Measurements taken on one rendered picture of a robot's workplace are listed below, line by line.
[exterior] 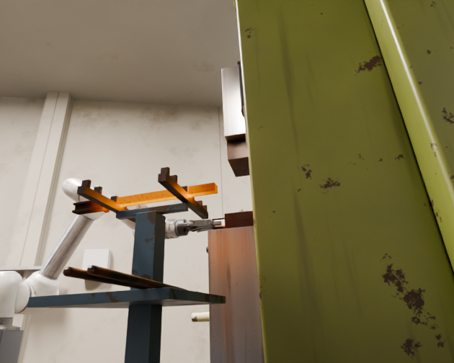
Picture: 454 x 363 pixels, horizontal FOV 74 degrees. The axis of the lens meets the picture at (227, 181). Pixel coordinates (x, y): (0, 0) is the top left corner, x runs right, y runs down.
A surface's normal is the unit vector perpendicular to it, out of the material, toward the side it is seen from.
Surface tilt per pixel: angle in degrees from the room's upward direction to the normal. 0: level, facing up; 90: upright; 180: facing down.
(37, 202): 90
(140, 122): 90
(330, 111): 90
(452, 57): 90
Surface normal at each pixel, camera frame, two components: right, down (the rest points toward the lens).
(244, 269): -0.21, -0.38
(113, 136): 0.13, -0.40
